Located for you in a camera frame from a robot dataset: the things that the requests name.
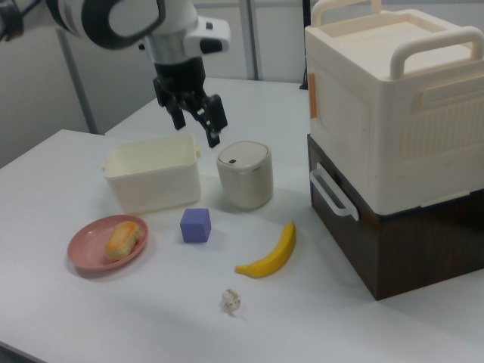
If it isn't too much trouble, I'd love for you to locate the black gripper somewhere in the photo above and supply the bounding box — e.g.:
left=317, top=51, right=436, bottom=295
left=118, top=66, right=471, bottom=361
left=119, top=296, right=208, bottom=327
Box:
left=152, top=55, right=229, bottom=149

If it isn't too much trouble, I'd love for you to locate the toasted bread loaf toy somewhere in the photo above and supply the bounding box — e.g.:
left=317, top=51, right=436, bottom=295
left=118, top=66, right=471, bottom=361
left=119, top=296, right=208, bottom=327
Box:
left=104, top=221, right=141, bottom=262

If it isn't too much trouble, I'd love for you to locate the pink plastic plate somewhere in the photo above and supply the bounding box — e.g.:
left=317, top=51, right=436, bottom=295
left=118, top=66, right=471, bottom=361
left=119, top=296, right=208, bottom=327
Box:
left=67, top=214, right=150, bottom=271

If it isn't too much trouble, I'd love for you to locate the cream open plastic bin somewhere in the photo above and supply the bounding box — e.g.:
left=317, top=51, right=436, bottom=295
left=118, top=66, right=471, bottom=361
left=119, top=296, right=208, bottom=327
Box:
left=102, top=134, right=203, bottom=215

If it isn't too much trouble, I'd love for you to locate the beige mini lidded trash can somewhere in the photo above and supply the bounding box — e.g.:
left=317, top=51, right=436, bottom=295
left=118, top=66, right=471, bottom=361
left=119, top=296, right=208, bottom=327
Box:
left=216, top=141, right=275, bottom=210

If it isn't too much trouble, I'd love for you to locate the purple cube block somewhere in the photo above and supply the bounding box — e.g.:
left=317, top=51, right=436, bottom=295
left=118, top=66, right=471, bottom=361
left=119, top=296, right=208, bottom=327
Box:
left=179, top=207, right=212, bottom=244

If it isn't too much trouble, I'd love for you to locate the orange tape strip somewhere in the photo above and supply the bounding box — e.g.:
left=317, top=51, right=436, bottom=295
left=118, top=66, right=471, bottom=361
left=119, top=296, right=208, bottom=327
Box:
left=307, top=73, right=319, bottom=120

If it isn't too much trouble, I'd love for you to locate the yellow toy banana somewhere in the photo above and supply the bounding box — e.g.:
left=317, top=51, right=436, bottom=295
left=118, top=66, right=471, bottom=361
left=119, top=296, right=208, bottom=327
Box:
left=234, top=221, right=297, bottom=280

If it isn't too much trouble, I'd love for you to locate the small white garlic toy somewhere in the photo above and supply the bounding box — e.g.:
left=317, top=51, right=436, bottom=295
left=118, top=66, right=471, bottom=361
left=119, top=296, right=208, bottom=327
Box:
left=220, top=288, right=243, bottom=312

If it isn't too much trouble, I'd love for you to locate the dark brown wooden drawer box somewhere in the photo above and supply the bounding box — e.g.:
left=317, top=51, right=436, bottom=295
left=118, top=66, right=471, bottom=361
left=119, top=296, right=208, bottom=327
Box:
left=306, top=134, right=484, bottom=302

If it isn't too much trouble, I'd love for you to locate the grey partition frame post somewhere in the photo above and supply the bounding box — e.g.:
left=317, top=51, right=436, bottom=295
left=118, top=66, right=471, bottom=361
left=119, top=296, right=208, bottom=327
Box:
left=56, top=28, right=105, bottom=135
left=244, top=0, right=263, bottom=81

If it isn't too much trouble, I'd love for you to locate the white drawer handle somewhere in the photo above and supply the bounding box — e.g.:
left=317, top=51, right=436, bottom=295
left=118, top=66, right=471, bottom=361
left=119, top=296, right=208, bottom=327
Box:
left=309, top=162, right=360, bottom=221

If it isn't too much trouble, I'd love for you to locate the large cream box with handles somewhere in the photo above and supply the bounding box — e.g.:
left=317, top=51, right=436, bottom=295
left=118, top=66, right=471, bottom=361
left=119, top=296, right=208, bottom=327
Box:
left=304, top=0, right=484, bottom=211

